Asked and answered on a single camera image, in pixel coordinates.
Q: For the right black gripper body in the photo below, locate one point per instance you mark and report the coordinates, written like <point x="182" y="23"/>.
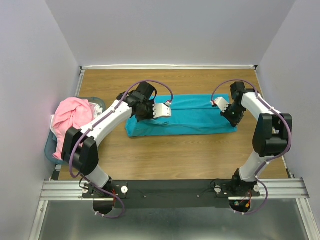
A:
<point x="234" y="113"/>

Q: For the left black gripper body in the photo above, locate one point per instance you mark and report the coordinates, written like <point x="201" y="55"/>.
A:
<point x="147" y="113"/>

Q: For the teal t shirt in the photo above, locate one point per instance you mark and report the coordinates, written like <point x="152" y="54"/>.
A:
<point x="191" y="114"/>

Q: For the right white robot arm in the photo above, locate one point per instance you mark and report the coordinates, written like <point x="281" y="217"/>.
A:
<point x="272" y="137"/>

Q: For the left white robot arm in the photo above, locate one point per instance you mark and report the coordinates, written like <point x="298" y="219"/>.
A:
<point x="80" y="146"/>

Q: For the pink t shirt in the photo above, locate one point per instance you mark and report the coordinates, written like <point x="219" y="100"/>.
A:
<point x="72" y="112"/>

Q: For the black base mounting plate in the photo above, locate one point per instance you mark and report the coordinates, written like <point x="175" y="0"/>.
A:
<point x="169" y="194"/>

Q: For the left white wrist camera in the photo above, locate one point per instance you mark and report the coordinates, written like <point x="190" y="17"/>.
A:
<point x="161" y="110"/>

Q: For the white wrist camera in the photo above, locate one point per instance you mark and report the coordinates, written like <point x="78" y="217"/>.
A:
<point x="221" y="103"/>
<point x="161" y="110"/>

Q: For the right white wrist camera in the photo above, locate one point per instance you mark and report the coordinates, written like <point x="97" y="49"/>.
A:
<point x="221" y="103"/>

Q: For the aluminium rail frame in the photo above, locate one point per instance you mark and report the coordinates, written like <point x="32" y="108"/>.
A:
<point x="66" y="212"/>

